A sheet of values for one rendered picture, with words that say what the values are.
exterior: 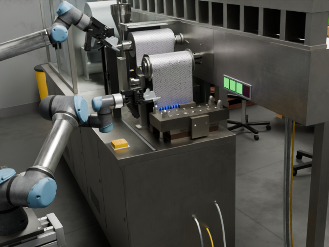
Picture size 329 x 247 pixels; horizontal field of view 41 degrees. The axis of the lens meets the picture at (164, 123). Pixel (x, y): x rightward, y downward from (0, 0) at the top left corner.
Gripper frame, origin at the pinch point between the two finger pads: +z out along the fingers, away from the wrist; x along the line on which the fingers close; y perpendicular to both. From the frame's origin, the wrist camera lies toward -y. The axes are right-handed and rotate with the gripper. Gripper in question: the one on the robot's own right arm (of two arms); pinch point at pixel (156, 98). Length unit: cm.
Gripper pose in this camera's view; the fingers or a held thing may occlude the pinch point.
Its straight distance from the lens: 239.3
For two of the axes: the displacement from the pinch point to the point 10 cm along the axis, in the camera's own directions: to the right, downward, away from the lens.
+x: -3.9, -3.0, 8.7
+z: 9.2, -1.7, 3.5
